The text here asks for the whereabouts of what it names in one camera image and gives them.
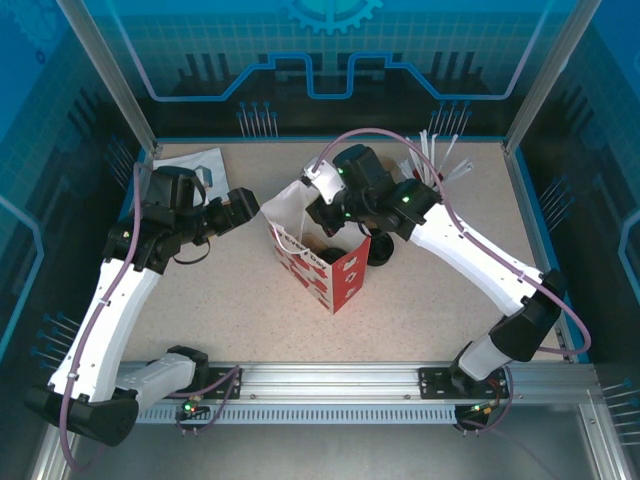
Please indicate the brown cardboard cup carrier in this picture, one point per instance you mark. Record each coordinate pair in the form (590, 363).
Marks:
(314, 241)

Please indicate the red white paper bag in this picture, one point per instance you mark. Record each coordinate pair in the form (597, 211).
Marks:
(310, 280)

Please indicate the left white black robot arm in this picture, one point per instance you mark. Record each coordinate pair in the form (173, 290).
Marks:
(115, 310)

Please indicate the white paper-wrapped straw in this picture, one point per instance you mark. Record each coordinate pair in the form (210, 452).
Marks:
(465, 171)
(451, 146)
(407, 166)
(462, 164)
(410, 150)
(424, 147)
(434, 150)

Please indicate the black cup lid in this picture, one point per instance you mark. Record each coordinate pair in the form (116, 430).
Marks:
(381, 255)

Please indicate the stack of white napkins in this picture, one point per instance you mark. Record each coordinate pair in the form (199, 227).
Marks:
(200, 157)

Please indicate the small LED circuit board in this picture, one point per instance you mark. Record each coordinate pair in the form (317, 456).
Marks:
(192, 410)
(482, 409)

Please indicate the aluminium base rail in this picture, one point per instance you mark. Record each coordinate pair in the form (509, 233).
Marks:
(325, 380)

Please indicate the aluminium frame post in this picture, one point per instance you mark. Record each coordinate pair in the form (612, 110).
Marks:
(114, 80)
(545, 80)

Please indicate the aluminium frame bar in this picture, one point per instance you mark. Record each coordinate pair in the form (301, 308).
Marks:
(605, 440)

